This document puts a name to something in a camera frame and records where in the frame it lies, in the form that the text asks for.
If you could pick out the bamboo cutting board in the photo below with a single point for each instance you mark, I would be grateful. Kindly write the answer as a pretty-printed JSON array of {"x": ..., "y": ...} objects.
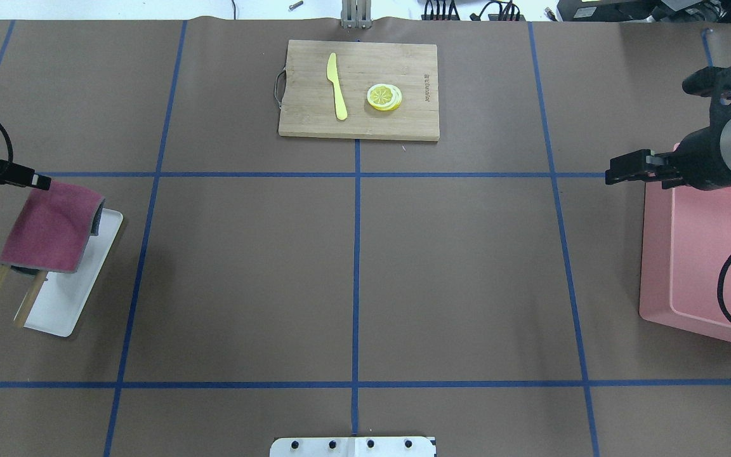
[{"x": 307, "y": 106}]

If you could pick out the aluminium frame post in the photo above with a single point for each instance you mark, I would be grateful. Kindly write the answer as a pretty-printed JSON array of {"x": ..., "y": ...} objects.
[{"x": 356, "y": 14}]

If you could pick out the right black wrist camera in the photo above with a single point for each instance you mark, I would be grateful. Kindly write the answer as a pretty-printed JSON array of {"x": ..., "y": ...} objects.
[{"x": 713, "y": 83}]

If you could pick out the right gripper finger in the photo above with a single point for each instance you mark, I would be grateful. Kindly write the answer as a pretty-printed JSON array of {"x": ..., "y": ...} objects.
[{"x": 639, "y": 165}]

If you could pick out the yellow plastic knife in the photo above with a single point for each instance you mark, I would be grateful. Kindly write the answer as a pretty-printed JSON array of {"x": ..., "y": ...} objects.
[{"x": 340, "y": 107}]

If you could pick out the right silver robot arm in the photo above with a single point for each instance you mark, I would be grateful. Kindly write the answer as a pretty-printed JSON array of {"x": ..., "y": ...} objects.
[{"x": 686, "y": 241}]

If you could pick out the pink plastic bin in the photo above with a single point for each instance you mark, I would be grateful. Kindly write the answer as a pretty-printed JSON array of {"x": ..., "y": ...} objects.
[{"x": 686, "y": 239}]

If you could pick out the maroon cleaning cloth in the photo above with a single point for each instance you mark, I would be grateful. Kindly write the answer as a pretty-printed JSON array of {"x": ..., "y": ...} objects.
[{"x": 53, "y": 228}]

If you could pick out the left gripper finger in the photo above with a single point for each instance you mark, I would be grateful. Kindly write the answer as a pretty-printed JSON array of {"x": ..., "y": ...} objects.
[{"x": 4, "y": 172}]

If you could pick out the white rectangular tray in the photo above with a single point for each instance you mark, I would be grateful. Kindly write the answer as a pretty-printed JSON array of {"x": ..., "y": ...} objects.
[{"x": 62, "y": 299}]

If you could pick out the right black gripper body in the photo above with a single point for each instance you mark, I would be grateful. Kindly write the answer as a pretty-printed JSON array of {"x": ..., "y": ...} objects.
[{"x": 703, "y": 152}]

